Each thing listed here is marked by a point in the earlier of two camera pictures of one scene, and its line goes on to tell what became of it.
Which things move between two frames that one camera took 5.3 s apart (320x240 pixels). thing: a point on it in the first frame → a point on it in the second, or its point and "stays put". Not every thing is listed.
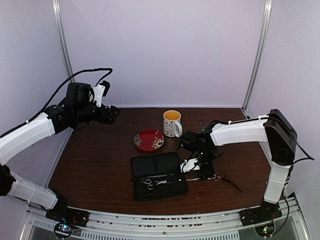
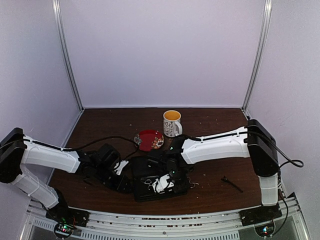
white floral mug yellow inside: x=172 y=126 stays put
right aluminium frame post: x=264 y=41 stays put
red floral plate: x=149 y=140 stays put
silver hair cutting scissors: x=216 y=178 → x=194 y=183
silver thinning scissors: x=150 y=186 stays put
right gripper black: x=208 y=173 → x=185 y=185
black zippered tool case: x=157 y=176 stays put
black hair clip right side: x=226 y=178 stays put
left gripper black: x=111 y=117 → x=122 y=182
